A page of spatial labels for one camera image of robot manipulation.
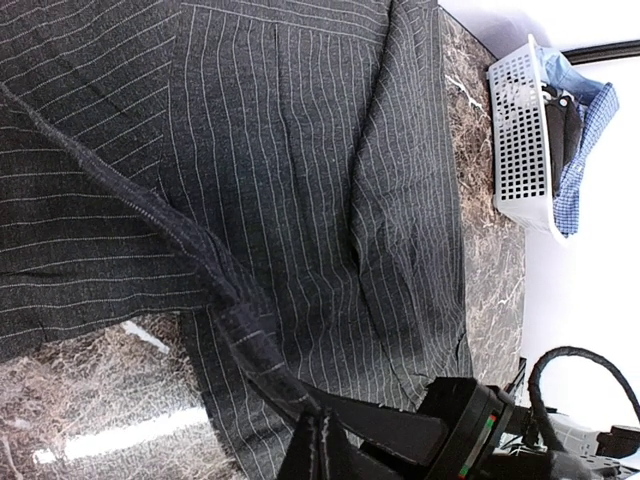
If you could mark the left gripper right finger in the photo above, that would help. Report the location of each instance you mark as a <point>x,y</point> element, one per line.
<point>337,458</point>

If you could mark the right black frame post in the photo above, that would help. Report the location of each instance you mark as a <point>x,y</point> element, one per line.
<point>605,52</point>

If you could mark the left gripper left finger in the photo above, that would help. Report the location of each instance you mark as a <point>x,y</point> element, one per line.
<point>301,461</point>

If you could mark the light blue shirt in basket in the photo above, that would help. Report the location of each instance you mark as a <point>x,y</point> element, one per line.
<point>557,72</point>

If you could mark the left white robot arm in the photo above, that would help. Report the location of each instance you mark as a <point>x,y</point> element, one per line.
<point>462,430</point>

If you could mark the white perforated plastic basket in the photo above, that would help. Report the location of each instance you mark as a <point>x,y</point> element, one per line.
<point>522,159</point>

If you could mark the black pinstriped long sleeve shirt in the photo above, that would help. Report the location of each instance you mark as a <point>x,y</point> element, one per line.
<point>288,164</point>

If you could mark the black garment in basket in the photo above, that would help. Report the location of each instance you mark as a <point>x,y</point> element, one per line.
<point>564,126</point>

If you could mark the blue checkered long sleeve shirt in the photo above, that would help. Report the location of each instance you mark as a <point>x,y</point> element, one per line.
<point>595,118</point>

